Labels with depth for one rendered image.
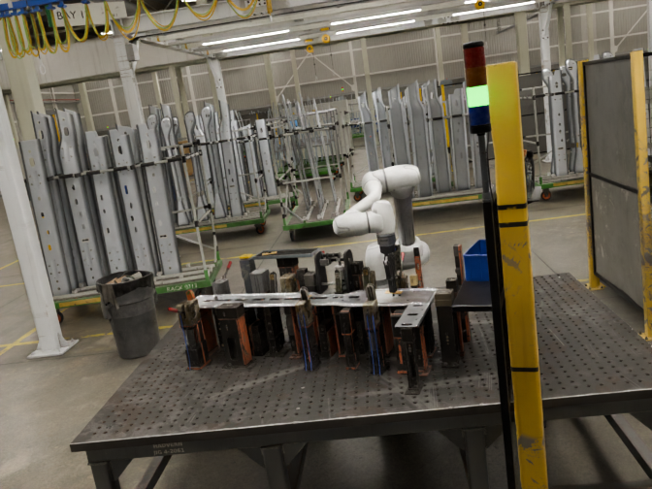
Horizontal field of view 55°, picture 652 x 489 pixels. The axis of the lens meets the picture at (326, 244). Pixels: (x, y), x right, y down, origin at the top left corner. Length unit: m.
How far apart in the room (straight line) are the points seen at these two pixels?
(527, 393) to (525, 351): 0.17
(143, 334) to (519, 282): 4.05
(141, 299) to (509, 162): 4.05
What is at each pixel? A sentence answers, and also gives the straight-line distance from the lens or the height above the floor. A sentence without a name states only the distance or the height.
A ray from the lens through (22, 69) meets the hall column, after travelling 10.48.
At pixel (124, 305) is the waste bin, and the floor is 0.51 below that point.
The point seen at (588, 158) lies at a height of 1.18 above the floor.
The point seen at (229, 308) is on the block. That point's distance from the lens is 3.22.
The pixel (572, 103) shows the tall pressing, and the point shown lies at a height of 1.41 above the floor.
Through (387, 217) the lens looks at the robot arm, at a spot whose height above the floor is 1.40.
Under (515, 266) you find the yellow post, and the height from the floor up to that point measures 1.28.
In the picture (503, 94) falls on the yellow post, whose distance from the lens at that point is 2.31.
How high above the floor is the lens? 1.95
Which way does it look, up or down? 12 degrees down
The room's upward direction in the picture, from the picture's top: 8 degrees counter-clockwise
